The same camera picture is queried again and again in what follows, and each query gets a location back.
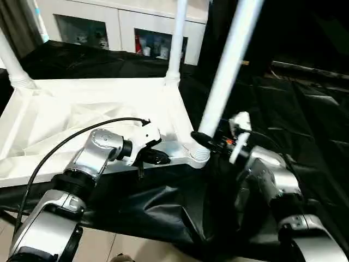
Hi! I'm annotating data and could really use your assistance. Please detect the white plastic table top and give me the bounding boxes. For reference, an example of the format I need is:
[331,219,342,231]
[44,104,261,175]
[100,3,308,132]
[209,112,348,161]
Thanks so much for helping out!
[0,76,211,189]

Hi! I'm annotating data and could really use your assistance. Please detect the white glass-door cabinet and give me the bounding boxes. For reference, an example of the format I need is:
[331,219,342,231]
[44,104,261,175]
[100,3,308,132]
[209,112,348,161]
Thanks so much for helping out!
[34,0,209,66]

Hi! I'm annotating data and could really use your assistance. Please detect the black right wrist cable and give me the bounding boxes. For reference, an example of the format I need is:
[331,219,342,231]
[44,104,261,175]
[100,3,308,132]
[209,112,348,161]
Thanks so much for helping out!
[233,129,298,181]

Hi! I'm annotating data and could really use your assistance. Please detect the white plastic table leg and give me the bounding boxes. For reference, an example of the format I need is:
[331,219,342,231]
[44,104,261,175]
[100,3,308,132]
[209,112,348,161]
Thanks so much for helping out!
[165,0,189,86]
[0,27,34,89]
[191,0,266,162]

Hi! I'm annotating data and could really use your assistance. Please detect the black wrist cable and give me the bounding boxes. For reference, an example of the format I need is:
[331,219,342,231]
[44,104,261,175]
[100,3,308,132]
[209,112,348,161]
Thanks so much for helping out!
[12,117,151,236]
[233,129,298,181]

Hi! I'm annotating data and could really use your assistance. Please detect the black metal rod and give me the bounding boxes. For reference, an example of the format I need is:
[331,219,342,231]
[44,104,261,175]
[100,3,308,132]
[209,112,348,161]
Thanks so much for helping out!
[272,60,349,75]

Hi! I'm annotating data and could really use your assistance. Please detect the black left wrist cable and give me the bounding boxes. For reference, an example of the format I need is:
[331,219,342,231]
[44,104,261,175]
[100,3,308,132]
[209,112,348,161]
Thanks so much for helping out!
[12,117,151,236]

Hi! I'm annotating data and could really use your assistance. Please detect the black plastic mat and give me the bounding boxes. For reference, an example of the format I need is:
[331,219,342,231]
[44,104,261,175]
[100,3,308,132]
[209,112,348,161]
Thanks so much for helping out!
[0,39,349,260]

